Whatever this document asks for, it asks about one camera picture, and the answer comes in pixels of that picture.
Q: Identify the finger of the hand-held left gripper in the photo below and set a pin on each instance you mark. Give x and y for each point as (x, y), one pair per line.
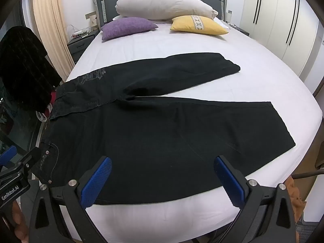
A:
(27, 160)
(7, 155)

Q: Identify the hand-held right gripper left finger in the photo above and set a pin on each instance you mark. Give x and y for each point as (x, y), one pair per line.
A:
(97, 182)

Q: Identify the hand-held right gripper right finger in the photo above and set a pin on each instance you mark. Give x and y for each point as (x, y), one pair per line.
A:
(229, 182)

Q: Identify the black pants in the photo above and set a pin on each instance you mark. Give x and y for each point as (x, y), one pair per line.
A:
(151, 131)

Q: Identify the person's left hand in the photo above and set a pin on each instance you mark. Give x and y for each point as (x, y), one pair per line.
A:
(20, 220)

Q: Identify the red object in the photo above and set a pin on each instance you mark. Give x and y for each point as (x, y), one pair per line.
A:
(50, 101)

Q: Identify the orange cloth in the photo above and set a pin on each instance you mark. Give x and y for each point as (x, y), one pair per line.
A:
(296, 192)

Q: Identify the dark hanging cloth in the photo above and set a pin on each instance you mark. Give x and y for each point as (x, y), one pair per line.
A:
(25, 68)

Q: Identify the grey mesh chair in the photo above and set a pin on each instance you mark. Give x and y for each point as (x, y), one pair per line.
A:
(305, 229)

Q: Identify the dark grey nightstand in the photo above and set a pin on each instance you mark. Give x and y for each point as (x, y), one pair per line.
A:
(79, 45)

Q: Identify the bed with white sheet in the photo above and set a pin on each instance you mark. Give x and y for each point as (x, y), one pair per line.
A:
(253, 55)

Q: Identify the clutter on nightstand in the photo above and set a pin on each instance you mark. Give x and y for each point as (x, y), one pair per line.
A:
(79, 32)

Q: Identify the beige curtain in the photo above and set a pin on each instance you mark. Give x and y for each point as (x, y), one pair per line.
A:
(50, 22)

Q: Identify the purple cushion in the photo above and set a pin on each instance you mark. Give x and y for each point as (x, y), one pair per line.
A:
(126, 26)

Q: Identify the yellow cushion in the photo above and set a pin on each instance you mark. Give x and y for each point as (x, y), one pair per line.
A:
(197, 25)

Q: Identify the white wardrobe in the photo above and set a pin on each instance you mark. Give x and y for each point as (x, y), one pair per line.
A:
(283, 17)

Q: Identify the long white pillow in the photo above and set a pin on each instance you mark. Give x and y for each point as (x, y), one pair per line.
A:
(162, 2)

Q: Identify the wall socket panel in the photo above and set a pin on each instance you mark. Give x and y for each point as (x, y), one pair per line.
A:
(91, 19)

